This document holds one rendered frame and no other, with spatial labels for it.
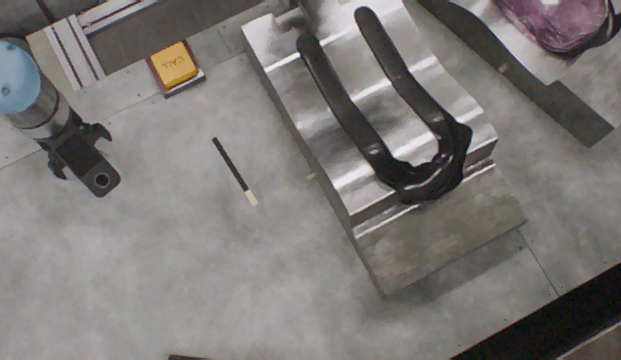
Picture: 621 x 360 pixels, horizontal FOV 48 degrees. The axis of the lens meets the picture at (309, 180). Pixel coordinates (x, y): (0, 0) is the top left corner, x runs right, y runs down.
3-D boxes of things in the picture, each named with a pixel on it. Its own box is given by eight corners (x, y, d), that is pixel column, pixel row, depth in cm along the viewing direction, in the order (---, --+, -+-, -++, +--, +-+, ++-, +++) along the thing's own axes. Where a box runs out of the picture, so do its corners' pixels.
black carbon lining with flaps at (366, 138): (289, 46, 118) (288, 18, 109) (373, 5, 120) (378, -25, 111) (392, 225, 110) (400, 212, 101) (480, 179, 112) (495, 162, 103)
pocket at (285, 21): (271, 22, 121) (270, 12, 117) (299, 9, 121) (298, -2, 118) (284, 43, 120) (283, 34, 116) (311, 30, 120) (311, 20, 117)
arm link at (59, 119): (71, 103, 92) (21, 144, 90) (82, 115, 96) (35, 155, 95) (36, 65, 93) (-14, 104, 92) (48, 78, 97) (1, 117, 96)
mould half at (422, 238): (245, 50, 125) (237, 13, 112) (372, -11, 128) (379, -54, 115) (383, 300, 114) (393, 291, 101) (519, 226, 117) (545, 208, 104)
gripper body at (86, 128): (70, 103, 109) (42, 71, 97) (105, 141, 108) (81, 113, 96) (31, 135, 108) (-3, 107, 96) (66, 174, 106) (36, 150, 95)
